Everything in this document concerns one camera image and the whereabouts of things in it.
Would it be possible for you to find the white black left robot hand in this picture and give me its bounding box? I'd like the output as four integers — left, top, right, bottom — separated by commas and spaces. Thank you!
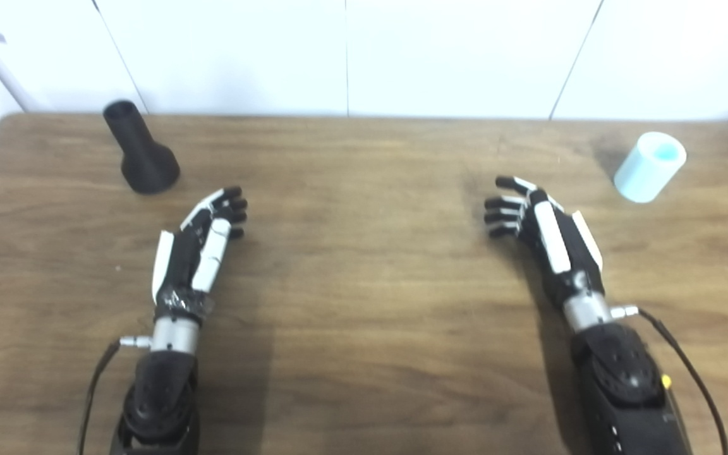
151, 186, 248, 323

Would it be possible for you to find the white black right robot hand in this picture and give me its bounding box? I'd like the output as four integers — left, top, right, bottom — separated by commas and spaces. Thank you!
484, 176, 606, 310

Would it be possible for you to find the black nozzle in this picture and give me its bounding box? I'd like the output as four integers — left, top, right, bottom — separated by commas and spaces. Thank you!
103, 100, 181, 194

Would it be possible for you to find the light-blue hose piece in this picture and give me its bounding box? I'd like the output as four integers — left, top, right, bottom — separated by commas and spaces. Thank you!
614, 131, 687, 203

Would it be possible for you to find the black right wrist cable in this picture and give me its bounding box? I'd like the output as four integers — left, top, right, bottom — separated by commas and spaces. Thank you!
610, 305, 728, 455

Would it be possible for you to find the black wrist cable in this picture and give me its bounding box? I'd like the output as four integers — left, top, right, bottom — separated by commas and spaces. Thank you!
610, 305, 728, 455
78, 336, 153, 455

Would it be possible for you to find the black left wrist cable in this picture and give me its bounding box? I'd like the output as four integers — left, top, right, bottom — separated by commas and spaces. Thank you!
78, 336, 153, 455

